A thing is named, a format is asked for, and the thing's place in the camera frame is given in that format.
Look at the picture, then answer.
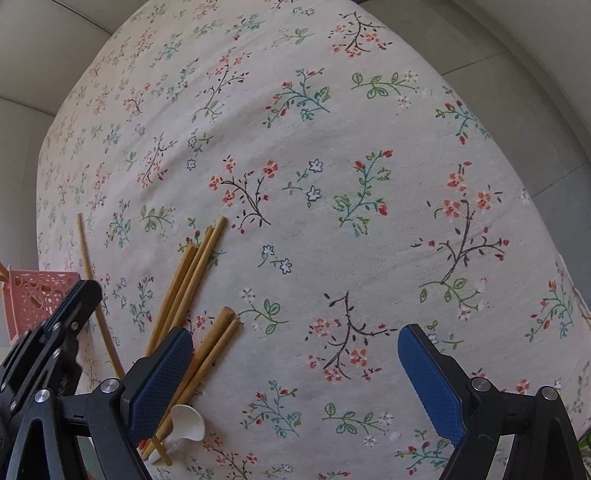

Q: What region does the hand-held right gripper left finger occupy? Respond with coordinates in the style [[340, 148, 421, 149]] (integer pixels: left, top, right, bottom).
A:
[[8, 325, 195, 480]]

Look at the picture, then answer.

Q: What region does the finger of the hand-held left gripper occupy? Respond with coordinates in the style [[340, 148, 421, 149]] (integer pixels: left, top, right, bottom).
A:
[[28, 279, 103, 344]]

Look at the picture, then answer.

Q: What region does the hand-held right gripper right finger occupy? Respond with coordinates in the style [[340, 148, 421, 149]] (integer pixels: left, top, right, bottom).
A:
[[397, 323, 591, 480]]

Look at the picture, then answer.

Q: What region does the thin wooden chopstick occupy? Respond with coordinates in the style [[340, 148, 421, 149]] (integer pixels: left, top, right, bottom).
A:
[[76, 212, 174, 466]]

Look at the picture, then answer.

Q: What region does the pink lattice plastic basket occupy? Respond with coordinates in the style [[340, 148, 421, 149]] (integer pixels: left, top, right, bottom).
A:
[[0, 270, 85, 346]]

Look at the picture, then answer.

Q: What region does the white ceramic spoon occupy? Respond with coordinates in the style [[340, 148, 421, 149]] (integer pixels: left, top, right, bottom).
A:
[[147, 404, 206, 463]]

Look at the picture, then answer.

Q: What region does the floral tablecloth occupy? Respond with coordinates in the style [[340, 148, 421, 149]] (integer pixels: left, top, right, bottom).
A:
[[34, 0, 591, 480]]

